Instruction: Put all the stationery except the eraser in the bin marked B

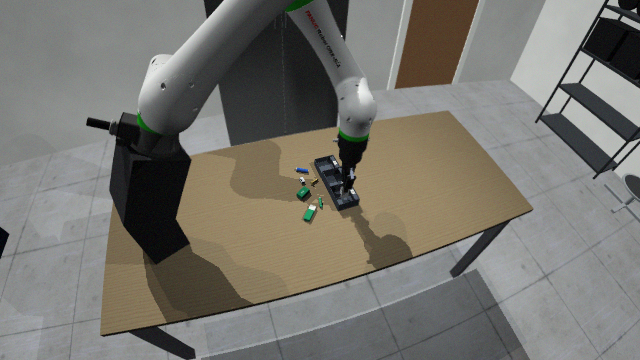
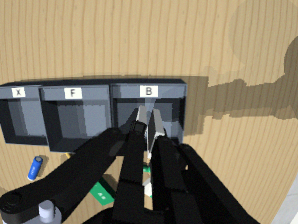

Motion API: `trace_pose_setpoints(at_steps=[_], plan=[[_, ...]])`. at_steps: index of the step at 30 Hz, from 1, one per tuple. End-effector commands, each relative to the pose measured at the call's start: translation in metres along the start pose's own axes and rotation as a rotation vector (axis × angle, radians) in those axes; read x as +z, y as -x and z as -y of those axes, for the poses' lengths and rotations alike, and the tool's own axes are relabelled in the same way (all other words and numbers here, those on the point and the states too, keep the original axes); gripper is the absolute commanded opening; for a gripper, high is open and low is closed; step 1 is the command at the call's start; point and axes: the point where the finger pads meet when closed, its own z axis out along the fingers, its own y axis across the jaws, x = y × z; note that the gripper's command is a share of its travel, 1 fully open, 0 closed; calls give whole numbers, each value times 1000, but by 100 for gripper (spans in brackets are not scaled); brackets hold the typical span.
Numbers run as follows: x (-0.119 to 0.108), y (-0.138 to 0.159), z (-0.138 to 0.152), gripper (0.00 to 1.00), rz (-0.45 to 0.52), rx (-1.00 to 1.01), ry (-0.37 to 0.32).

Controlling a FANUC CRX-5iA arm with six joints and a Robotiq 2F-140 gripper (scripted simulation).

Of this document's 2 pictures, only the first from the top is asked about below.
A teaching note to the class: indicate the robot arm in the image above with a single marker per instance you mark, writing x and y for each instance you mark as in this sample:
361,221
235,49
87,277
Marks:
170,101

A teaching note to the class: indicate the dark grey three-compartment bin rack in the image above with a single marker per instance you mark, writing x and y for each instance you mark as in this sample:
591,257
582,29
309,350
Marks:
330,173

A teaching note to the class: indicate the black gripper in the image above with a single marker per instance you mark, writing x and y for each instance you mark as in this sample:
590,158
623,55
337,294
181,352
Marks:
348,167

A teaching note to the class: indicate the green and white eraser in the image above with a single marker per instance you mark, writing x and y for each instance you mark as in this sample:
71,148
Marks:
309,213

